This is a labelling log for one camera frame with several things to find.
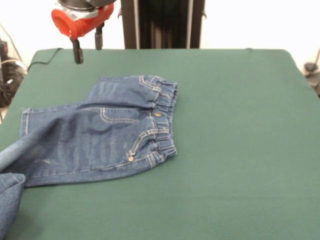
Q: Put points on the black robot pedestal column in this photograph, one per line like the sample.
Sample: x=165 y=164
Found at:
x=130 y=25

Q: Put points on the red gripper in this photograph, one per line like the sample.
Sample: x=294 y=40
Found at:
x=80 y=23

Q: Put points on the blue denim jeans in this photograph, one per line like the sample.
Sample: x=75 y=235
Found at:
x=87 y=137

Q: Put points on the dark green table cloth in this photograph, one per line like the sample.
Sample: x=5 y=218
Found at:
x=225 y=150

